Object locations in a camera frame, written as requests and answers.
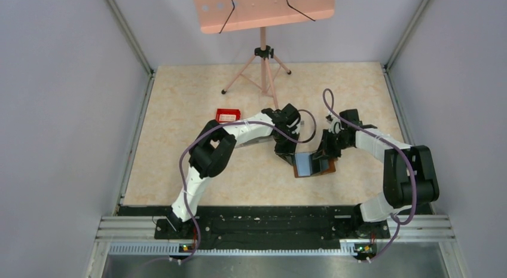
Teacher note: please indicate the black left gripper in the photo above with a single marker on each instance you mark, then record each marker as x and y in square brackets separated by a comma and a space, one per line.
[287, 153]

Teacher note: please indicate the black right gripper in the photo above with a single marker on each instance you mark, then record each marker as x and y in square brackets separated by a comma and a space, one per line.
[327, 151]

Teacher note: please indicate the brown leather card holder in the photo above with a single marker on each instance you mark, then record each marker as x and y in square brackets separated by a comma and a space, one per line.
[305, 166]

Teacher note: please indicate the clear acrylic card box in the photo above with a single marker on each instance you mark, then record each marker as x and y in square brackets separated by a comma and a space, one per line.
[255, 141]

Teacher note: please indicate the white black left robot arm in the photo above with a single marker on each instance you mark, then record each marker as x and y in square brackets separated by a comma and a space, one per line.
[212, 150]

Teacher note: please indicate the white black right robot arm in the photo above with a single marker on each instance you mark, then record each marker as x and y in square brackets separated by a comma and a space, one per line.
[409, 176]

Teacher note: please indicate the pink music stand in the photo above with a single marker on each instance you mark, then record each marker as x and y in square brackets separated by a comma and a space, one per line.
[219, 16]

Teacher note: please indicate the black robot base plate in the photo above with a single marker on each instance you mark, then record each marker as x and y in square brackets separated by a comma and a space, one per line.
[263, 227]

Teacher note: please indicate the aluminium frame rail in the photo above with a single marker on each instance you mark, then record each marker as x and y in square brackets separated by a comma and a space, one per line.
[135, 235]

